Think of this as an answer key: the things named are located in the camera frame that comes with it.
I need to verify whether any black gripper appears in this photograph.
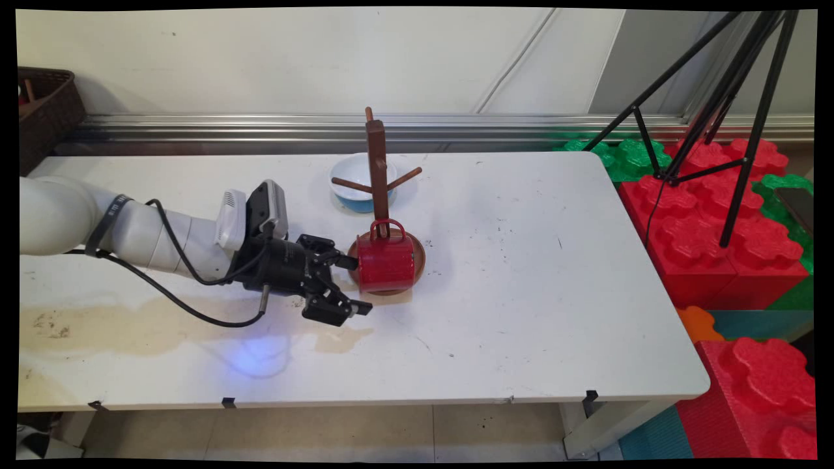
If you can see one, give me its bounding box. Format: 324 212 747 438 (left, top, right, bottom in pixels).
231 233 373 327

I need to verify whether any red speckled mug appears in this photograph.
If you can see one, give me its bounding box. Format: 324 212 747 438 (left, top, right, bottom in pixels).
356 219 416 293

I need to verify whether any blue and white bowl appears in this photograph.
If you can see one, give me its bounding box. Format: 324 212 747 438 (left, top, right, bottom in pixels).
330 153 398 214

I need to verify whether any brown wooden mug tree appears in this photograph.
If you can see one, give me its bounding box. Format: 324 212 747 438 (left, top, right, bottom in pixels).
331 107 427 297

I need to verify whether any white table leg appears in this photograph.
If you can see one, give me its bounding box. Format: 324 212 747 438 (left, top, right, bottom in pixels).
558 399 680 461

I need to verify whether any green foam block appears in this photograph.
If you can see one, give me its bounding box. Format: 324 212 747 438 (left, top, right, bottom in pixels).
554 137 672 184
751 173 815 276

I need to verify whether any brown wicker basket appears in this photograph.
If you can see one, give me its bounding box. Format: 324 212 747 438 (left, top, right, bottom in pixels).
18 66 87 177

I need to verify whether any teal foam block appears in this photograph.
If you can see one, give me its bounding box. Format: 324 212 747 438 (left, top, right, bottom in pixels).
617 405 695 461

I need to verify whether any orange foam block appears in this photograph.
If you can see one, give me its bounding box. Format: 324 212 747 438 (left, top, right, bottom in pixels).
676 306 726 345

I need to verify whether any teal foam mat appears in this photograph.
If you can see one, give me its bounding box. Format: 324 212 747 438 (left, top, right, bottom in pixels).
707 309 815 341

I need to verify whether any black tripod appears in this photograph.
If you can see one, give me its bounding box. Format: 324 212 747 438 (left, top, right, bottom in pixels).
582 10 801 249

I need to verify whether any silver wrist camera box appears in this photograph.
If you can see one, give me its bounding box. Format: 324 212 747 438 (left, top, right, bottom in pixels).
244 179 289 240

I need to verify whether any black camera cable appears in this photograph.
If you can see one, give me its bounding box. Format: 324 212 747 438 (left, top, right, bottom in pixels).
145 199 274 287

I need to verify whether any aluminium rail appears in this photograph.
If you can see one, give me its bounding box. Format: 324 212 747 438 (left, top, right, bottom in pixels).
72 114 815 145

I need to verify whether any black strap on arm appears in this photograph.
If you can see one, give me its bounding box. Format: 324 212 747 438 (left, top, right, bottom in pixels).
84 194 135 257

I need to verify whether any white wall cable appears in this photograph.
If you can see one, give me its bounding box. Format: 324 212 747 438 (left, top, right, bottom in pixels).
474 9 558 115

